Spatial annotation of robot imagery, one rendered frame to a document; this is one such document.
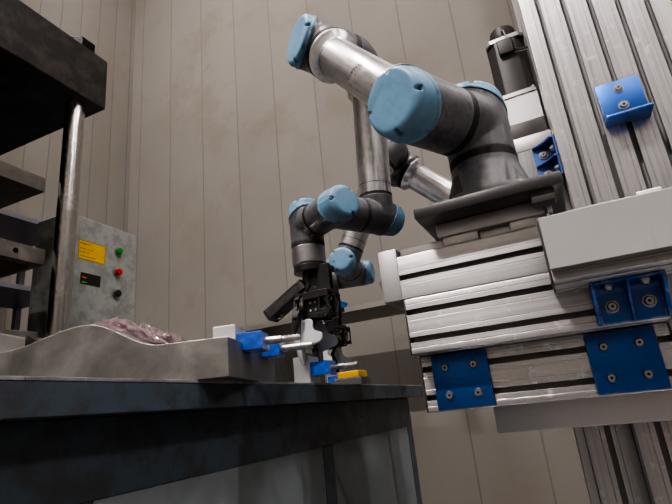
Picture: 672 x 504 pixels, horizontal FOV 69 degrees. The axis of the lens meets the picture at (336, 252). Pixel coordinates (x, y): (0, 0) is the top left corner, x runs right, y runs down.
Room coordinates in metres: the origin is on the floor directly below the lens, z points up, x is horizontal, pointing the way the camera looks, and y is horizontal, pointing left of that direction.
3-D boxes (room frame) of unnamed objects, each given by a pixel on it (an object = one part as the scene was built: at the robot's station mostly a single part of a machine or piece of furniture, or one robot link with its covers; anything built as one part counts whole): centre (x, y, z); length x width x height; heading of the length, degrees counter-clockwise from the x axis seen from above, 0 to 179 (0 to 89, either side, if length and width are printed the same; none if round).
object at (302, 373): (1.03, 0.04, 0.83); 0.13 x 0.05 x 0.05; 69
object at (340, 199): (0.96, -0.01, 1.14); 0.11 x 0.11 x 0.08; 36
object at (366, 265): (1.47, -0.05, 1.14); 0.11 x 0.11 x 0.08; 76
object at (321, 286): (1.03, 0.05, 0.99); 0.09 x 0.08 x 0.12; 69
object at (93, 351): (0.84, 0.40, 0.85); 0.50 x 0.26 x 0.11; 84
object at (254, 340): (0.76, 0.13, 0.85); 0.13 x 0.05 x 0.05; 84
